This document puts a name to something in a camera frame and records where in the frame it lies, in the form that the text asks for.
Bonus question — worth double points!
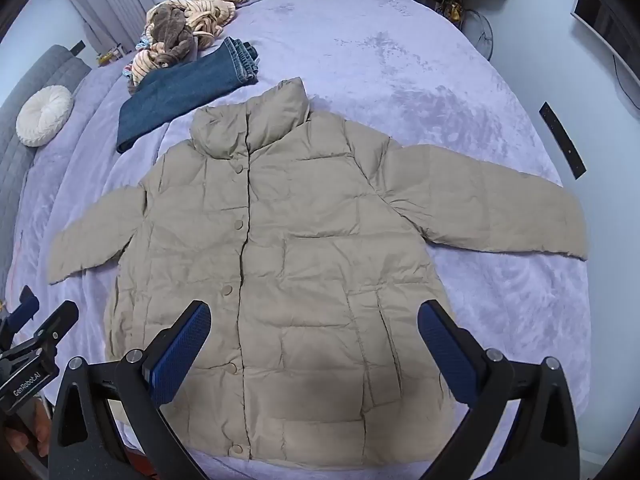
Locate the beige puffer jacket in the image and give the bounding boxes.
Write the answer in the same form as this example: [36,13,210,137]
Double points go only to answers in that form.
[48,79,587,468]

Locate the brown and striped clothes pile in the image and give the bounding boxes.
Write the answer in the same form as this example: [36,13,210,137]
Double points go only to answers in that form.
[122,0,250,94]

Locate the person's left hand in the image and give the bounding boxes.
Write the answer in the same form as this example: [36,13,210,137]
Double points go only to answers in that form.
[6,392,51,460]

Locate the round white cushion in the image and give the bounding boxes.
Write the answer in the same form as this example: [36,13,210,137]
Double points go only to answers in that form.
[15,86,74,148]

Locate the grey quilted headboard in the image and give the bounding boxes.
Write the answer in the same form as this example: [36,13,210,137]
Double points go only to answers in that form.
[1,44,91,280]

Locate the folded blue jeans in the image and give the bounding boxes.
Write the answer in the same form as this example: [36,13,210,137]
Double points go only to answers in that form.
[116,37,258,154]

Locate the standing fan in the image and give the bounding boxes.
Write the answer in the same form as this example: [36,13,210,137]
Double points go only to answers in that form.
[461,9,495,61]

